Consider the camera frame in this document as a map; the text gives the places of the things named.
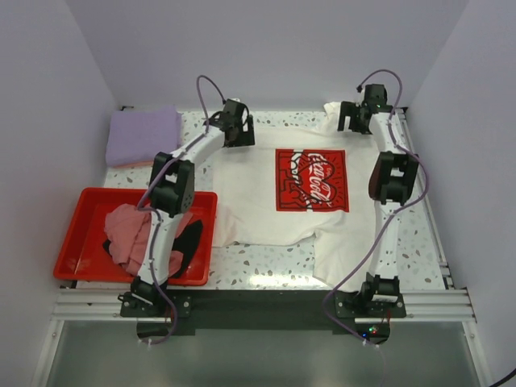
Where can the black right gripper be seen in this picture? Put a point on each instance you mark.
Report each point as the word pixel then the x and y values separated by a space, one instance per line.
pixel 348 109

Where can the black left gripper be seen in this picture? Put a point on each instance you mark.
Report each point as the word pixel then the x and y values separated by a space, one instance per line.
pixel 246 139

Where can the white t-shirt red print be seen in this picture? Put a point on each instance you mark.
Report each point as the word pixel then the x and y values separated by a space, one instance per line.
pixel 301 182

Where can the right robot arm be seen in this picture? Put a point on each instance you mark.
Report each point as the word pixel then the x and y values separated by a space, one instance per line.
pixel 390 186

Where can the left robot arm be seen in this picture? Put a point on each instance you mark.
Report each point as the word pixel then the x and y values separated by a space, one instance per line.
pixel 170 196

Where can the folded purple t-shirt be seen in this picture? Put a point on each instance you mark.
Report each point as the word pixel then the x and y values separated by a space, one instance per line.
pixel 136 136

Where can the black garment in bin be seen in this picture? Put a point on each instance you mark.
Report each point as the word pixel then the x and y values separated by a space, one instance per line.
pixel 126 245

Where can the pink t-shirt in bin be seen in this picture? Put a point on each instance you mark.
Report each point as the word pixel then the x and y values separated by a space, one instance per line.
pixel 127 213

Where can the red plastic bin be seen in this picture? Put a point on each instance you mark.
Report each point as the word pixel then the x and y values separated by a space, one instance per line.
pixel 82 257

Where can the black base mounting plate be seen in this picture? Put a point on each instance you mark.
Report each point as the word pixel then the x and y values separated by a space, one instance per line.
pixel 375 330

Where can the aluminium frame rail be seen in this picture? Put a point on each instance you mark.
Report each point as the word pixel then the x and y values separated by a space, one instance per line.
pixel 104 304

